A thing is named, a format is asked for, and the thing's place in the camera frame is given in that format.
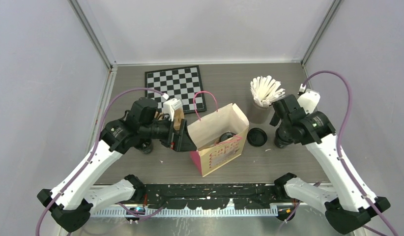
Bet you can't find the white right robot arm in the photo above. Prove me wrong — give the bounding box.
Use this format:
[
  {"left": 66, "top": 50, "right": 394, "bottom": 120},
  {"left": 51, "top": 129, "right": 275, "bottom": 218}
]
[{"left": 270, "top": 94, "right": 391, "bottom": 235}]

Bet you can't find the brown cardboard cup carrier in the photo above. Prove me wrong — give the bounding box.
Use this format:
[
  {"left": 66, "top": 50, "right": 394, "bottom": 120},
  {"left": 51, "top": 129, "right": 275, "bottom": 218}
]
[{"left": 154, "top": 108, "right": 184, "bottom": 131}]

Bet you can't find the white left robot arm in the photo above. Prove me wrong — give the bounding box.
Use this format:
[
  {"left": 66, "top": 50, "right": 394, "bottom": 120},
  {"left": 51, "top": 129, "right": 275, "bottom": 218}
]
[{"left": 37, "top": 97, "right": 196, "bottom": 233}]

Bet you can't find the stack of black lids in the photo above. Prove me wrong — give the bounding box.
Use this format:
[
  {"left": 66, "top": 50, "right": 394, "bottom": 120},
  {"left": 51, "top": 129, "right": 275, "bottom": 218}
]
[{"left": 247, "top": 127, "right": 268, "bottom": 147}]

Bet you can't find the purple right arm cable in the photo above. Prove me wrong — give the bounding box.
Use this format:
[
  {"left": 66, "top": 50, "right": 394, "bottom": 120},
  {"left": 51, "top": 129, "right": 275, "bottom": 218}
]
[{"left": 299, "top": 70, "right": 400, "bottom": 236}]

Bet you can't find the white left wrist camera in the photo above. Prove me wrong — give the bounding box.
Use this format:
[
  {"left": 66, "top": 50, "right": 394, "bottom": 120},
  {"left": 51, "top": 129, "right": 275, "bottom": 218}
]
[{"left": 162, "top": 98, "right": 183, "bottom": 115}]

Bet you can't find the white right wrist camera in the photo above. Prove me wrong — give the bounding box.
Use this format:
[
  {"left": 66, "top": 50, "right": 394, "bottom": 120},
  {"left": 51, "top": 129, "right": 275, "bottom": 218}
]
[{"left": 297, "top": 84, "right": 321, "bottom": 114}]

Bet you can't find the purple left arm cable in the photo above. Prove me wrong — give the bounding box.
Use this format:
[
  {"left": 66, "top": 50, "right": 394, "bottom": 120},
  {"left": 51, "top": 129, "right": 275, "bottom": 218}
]
[{"left": 35, "top": 87, "right": 169, "bottom": 236}]

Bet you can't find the pink paper bag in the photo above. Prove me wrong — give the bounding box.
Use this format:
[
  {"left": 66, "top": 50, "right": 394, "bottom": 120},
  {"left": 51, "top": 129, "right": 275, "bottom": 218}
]
[{"left": 188, "top": 103, "right": 249, "bottom": 177}]

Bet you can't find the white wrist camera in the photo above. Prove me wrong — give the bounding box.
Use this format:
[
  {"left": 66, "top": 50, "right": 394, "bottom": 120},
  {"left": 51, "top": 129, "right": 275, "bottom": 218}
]
[
  {"left": 162, "top": 98, "right": 183, "bottom": 115},
  {"left": 297, "top": 84, "right": 321, "bottom": 114}
]

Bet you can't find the cup of white paper straws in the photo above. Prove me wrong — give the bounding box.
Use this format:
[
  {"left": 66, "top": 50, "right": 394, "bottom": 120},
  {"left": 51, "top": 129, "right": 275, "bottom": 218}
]
[{"left": 246, "top": 75, "right": 286, "bottom": 124}]

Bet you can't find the black white chessboard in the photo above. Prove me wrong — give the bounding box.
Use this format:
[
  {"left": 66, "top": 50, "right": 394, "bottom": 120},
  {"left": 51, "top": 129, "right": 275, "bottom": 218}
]
[{"left": 144, "top": 65, "right": 207, "bottom": 114}]

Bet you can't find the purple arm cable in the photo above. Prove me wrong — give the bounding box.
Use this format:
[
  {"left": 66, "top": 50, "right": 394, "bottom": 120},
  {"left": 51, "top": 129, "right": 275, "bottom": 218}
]
[
  {"left": 35, "top": 87, "right": 169, "bottom": 236},
  {"left": 299, "top": 70, "right": 400, "bottom": 236}
]

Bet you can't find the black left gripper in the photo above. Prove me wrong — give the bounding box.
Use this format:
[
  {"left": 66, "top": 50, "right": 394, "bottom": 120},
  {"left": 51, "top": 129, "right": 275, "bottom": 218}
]
[{"left": 140, "top": 113, "right": 197, "bottom": 151}]

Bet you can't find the black coffee cup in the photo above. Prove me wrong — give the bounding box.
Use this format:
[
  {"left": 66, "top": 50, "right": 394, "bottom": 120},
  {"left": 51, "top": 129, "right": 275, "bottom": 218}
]
[
  {"left": 135, "top": 139, "right": 153, "bottom": 154},
  {"left": 219, "top": 132, "right": 236, "bottom": 143},
  {"left": 274, "top": 127, "right": 294, "bottom": 148}
]

